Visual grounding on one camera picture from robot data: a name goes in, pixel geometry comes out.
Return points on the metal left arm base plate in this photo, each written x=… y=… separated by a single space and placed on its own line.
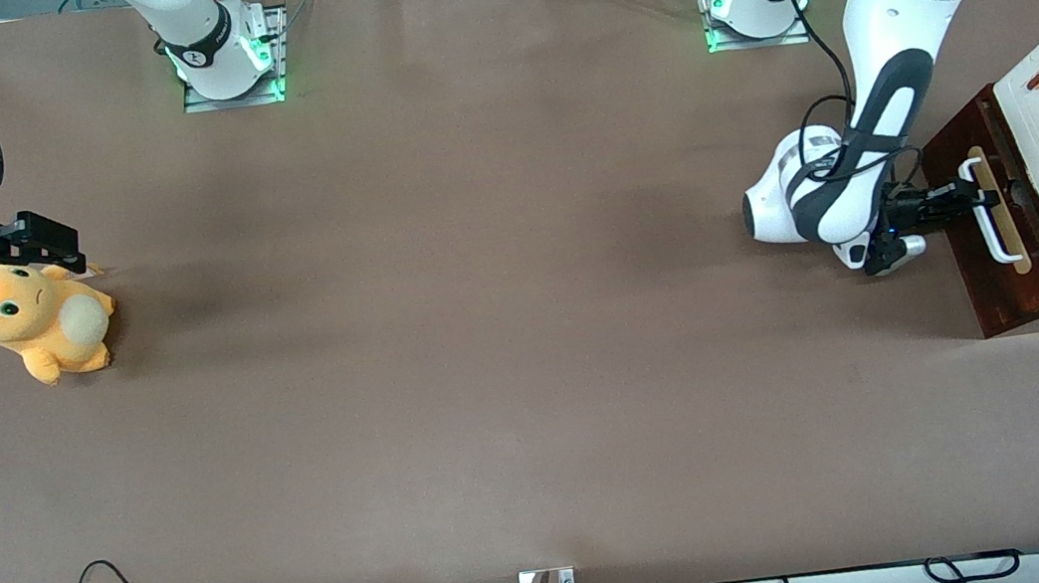
x=792 y=38

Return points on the orange plush toy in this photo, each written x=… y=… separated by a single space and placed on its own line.
x=43 y=329

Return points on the dark wood drawer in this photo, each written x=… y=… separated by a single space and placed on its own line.
x=975 y=282

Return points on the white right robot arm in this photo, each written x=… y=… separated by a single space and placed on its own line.
x=193 y=23

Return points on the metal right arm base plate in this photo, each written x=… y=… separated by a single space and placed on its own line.
x=199 y=105

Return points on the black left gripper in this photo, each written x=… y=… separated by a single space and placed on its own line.
x=910 y=208

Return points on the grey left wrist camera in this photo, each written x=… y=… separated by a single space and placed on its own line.
x=886 y=253

